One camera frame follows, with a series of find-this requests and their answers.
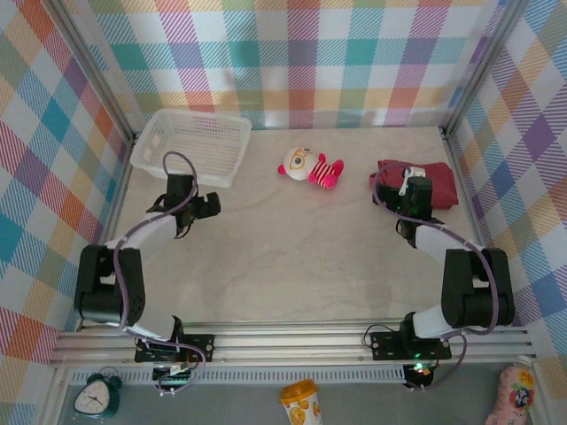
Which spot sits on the pink drink bottle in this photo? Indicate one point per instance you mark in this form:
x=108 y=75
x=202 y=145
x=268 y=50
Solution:
x=514 y=398

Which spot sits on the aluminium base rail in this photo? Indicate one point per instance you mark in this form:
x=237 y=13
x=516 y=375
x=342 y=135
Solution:
x=288 y=350

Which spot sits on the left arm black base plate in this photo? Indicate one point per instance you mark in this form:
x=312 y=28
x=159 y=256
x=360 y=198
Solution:
x=201 y=347

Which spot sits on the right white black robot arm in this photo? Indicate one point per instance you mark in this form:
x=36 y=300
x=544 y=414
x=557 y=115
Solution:
x=434 y=241

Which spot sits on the green alarm clock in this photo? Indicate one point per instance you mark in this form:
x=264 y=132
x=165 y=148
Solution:
x=93 y=396

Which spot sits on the aluminium side rail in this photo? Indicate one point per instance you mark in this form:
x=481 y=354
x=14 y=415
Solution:
x=111 y=221
x=472 y=221

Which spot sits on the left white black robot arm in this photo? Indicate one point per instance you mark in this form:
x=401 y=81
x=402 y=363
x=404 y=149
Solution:
x=150 y=230

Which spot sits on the white plastic mesh basket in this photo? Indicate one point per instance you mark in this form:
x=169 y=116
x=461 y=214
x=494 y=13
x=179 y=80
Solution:
x=199 y=141

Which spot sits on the orange print paper cup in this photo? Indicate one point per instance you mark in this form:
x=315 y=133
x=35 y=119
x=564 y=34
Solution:
x=301 y=405

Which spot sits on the green controller board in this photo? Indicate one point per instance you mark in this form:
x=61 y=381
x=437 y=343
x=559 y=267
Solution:
x=177 y=376
x=421 y=371

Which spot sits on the aluminium frame post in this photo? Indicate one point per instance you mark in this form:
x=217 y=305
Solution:
x=97 y=75
x=483 y=66

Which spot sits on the plush doll with glasses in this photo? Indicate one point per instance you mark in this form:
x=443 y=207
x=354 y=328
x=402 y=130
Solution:
x=301 y=164

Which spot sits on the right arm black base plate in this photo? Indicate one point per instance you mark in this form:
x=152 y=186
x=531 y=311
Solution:
x=390 y=345

